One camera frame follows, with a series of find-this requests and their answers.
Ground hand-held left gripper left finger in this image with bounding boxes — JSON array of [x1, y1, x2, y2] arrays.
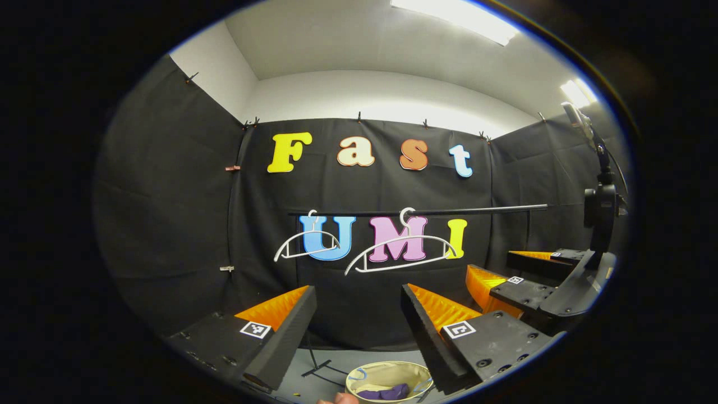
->
[[164, 285, 317, 392]]

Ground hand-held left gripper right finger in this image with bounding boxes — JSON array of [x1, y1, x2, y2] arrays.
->
[[401, 283, 561, 395]]

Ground beige laundry hamper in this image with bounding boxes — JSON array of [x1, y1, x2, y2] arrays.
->
[[345, 361, 434, 403]]

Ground purple corduroy shirt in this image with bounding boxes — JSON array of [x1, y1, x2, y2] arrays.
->
[[356, 383, 411, 401]]

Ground white plastic hanger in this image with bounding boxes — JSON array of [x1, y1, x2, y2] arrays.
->
[[274, 210, 342, 263], [344, 206, 458, 277]]

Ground small ceiling light panel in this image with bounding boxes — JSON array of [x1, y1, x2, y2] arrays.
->
[[560, 77, 598, 108]]

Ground black backdrop cloth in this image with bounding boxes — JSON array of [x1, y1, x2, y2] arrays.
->
[[94, 53, 632, 351]]

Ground large ceiling light panel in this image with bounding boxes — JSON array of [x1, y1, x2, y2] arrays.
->
[[390, 0, 519, 47]]

